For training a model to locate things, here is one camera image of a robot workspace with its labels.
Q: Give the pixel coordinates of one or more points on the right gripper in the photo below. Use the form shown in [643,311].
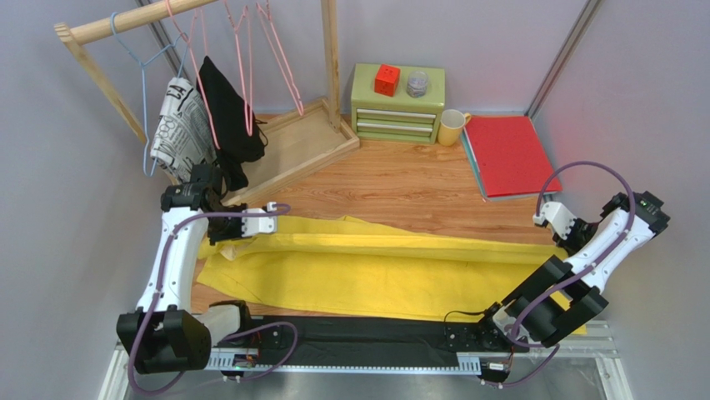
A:
[569,239]

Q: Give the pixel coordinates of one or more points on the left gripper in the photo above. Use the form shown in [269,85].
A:
[236,234]

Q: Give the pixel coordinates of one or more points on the yellow trousers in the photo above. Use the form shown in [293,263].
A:
[352,267]

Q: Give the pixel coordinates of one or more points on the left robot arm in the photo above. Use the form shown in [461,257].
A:
[177,266]

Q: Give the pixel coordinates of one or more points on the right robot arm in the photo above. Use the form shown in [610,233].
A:
[563,294]

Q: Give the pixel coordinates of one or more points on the black garment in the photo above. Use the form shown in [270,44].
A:
[236,145]

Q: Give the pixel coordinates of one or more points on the white patterned garment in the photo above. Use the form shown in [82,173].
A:
[183,137]

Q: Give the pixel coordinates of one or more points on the red folder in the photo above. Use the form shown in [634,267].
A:
[507,157]

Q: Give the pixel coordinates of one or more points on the wooden clothes rack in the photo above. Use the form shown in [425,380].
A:
[300,142]

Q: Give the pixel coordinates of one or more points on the yellow mug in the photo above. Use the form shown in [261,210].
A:
[451,126]

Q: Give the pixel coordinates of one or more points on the black base cloth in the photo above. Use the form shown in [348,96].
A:
[368,341]

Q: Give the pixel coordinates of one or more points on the green mini drawer chest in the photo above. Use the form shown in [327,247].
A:
[399,118]

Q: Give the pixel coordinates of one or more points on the red cube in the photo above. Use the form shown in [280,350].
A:
[386,80]

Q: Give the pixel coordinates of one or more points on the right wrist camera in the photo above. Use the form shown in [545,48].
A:
[556,216]

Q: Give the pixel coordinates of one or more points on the aluminium base frame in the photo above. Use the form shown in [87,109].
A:
[501,370]

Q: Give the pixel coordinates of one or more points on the pink wire hanger right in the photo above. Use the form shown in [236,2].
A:
[266,19]

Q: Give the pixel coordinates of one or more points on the blue wire hanger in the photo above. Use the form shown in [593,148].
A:
[149,164]

